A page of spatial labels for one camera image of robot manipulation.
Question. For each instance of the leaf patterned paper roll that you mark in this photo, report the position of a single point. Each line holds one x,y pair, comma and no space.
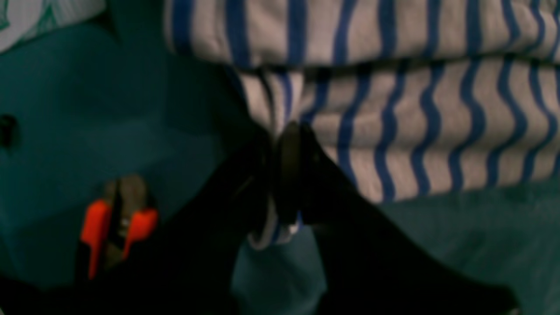
24,20

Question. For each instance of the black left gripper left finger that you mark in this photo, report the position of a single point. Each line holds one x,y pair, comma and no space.
185,267

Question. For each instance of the blue table cloth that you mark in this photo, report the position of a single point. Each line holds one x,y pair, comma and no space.
92,102

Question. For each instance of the orange black utility knife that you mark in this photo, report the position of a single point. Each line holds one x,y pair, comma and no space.
114,225

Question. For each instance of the blue white striped T-shirt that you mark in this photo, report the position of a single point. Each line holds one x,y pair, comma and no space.
408,97

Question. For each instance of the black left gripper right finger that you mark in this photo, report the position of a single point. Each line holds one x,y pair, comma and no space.
371,266

